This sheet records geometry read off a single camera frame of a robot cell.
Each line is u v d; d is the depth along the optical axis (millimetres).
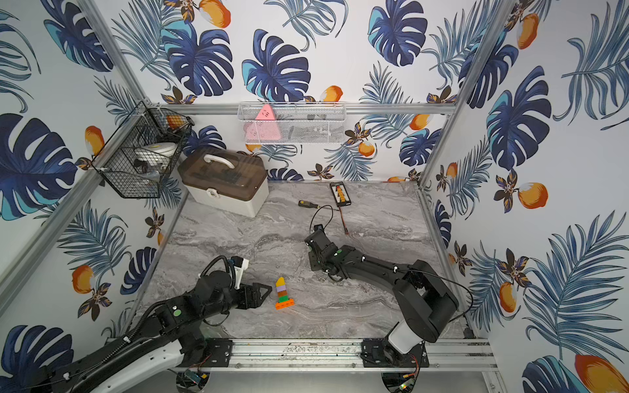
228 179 939
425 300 444
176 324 534
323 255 676
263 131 894
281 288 842
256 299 674
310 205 1098
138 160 861
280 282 874
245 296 662
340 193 1143
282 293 840
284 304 835
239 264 704
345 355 758
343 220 1065
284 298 837
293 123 929
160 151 803
